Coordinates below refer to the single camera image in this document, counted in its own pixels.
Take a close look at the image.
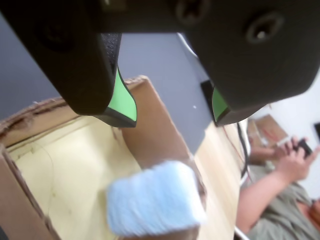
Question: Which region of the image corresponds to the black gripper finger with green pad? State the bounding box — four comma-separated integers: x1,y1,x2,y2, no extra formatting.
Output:
174,0,320,127
0,0,138,129

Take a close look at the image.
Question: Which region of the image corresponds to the light blue yarn block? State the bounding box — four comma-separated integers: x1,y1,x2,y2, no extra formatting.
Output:
106,160,208,238

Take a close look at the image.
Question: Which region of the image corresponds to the person left forearm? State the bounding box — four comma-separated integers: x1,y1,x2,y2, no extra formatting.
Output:
249,146,285,161

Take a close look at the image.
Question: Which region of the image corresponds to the person right forearm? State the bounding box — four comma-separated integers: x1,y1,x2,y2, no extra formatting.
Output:
236,169,301,235

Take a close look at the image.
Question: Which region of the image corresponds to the background cardboard box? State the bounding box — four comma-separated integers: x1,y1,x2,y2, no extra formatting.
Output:
246,114,289,149

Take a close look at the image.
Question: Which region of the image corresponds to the open cardboard box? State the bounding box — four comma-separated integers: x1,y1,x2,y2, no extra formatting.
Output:
0,74,208,240

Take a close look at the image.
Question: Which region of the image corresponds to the person left hand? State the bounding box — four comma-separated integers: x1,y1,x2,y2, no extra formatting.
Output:
281,136,310,156

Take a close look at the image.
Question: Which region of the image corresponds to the person right hand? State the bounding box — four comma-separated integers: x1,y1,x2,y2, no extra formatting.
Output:
274,146,320,181

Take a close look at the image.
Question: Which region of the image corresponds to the large dark grey textured mat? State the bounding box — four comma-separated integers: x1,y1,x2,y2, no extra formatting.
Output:
0,12,214,155

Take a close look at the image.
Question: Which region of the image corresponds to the black smartphone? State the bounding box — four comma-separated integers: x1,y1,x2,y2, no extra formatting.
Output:
294,139,314,160

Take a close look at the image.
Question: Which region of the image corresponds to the person in grey shirt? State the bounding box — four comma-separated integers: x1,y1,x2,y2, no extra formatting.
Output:
246,181,320,240

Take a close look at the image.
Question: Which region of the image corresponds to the thin red wire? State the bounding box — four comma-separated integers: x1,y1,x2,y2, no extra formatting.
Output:
223,124,245,162

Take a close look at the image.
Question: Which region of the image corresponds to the black cable on table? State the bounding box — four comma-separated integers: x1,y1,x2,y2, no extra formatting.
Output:
236,121,252,177

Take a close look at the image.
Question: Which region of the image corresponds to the black wall screen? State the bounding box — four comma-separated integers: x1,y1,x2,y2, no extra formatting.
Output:
313,122,320,145

